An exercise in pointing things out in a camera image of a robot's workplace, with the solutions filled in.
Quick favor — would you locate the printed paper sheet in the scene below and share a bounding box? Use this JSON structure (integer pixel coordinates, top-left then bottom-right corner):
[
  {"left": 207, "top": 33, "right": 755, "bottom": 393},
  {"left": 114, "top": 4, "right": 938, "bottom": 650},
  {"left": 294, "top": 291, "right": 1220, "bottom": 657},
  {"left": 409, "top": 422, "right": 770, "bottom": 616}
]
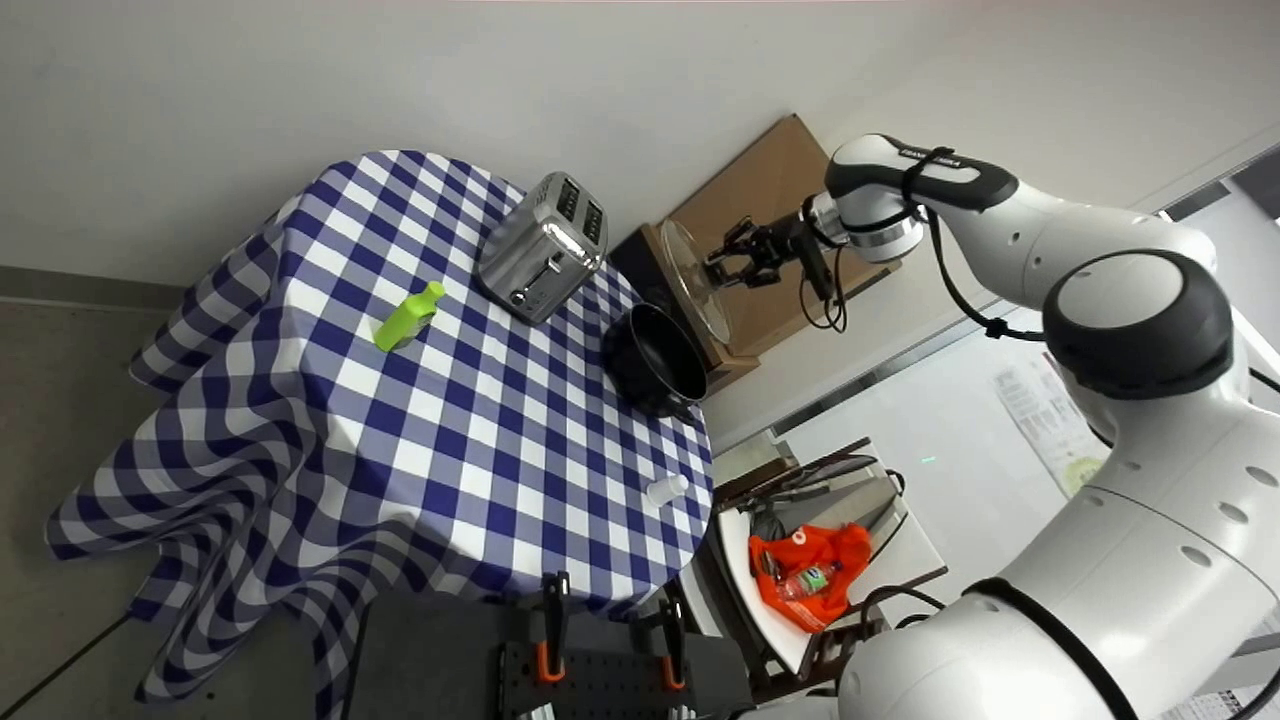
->
[{"left": 989, "top": 349, "right": 1119, "bottom": 498}]

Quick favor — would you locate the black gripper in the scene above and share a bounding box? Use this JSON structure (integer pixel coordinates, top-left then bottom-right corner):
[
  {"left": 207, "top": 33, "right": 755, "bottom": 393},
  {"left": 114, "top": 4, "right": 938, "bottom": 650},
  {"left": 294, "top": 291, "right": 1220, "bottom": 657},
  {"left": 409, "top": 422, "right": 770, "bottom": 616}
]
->
[{"left": 701, "top": 197, "right": 845, "bottom": 301}]

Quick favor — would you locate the large brown cardboard box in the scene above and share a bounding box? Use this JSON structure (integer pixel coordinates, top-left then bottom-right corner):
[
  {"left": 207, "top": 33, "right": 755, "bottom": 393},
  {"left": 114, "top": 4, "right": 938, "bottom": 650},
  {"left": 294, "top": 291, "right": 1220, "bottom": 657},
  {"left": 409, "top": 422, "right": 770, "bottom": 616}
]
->
[{"left": 665, "top": 111, "right": 900, "bottom": 366}]

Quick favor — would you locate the blue white checkered tablecloth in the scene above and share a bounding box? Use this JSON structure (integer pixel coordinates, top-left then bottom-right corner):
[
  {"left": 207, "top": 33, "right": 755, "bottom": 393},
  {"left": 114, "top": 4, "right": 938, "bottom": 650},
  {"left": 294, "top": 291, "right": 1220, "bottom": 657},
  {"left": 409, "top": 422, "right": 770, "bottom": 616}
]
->
[{"left": 43, "top": 143, "right": 719, "bottom": 707}]

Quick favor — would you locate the black cooking pot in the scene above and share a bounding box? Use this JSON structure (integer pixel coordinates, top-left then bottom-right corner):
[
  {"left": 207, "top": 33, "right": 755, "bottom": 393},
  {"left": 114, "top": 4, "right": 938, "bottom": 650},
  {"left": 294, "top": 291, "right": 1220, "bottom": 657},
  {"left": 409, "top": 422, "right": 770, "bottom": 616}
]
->
[{"left": 595, "top": 301, "right": 711, "bottom": 421}]

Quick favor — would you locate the green plastic bottle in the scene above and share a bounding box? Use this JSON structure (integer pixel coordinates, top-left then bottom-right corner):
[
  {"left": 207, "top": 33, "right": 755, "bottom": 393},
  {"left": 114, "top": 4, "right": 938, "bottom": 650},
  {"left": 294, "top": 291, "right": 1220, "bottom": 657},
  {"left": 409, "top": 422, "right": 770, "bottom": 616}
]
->
[{"left": 369, "top": 274, "right": 452, "bottom": 357}]

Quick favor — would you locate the glass pot lid black knob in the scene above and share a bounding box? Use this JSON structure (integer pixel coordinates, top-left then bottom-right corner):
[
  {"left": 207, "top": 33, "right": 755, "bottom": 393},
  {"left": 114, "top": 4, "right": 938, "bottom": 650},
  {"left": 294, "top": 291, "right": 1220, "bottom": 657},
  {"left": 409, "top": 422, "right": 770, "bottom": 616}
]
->
[{"left": 653, "top": 216, "right": 741, "bottom": 357}]

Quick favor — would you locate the black metal frame rack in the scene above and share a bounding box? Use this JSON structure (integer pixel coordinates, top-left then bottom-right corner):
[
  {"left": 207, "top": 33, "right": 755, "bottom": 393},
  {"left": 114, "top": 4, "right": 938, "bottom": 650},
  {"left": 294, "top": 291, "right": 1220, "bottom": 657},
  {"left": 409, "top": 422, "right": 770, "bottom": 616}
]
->
[{"left": 715, "top": 437, "right": 953, "bottom": 630}]

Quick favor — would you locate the stainless steel toaster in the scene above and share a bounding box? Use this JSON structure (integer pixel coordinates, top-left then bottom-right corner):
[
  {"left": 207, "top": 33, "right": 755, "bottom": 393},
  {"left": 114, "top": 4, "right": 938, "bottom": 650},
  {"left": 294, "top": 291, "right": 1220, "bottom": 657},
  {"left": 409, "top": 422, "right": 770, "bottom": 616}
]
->
[{"left": 478, "top": 166, "right": 613, "bottom": 326}]

